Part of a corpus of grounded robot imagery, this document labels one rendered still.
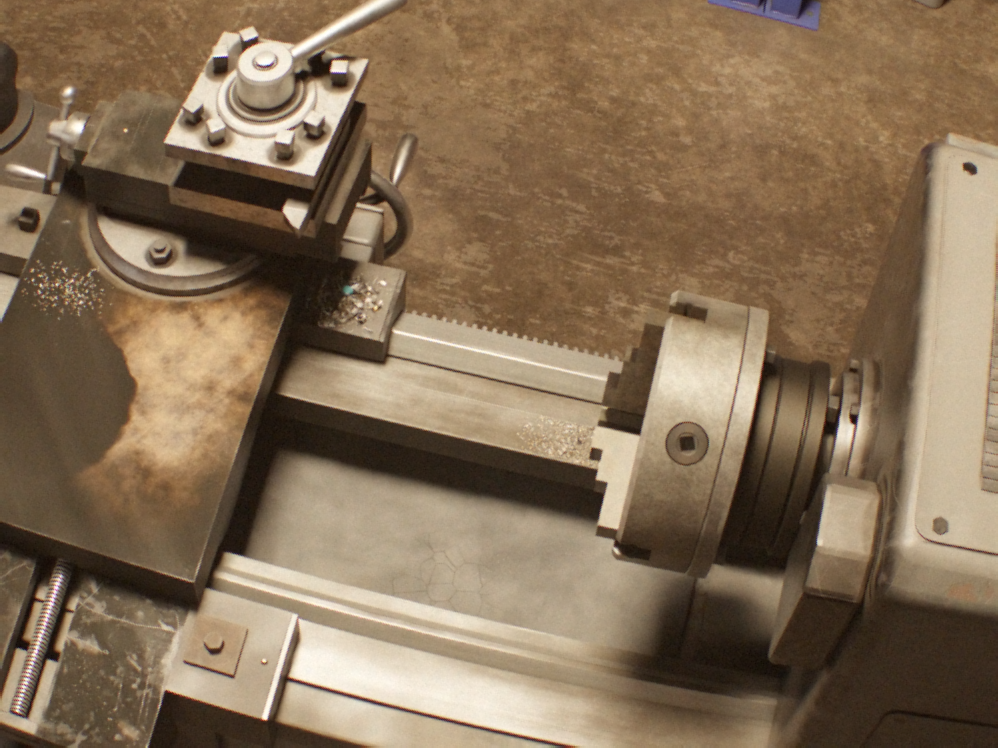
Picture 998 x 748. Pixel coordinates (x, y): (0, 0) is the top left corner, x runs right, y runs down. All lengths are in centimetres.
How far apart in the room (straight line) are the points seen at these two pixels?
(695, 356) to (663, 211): 167
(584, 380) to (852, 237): 137
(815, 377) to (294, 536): 66
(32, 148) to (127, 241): 118
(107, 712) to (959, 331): 90
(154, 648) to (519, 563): 45
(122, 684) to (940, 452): 84
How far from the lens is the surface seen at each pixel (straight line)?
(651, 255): 313
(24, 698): 177
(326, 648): 180
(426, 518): 200
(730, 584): 200
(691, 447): 154
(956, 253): 151
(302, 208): 177
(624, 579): 198
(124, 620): 178
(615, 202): 320
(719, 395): 153
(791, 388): 159
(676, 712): 179
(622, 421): 166
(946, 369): 144
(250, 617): 177
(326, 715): 178
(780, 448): 156
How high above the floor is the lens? 247
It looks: 56 degrees down
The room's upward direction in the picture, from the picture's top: 7 degrees clockwise
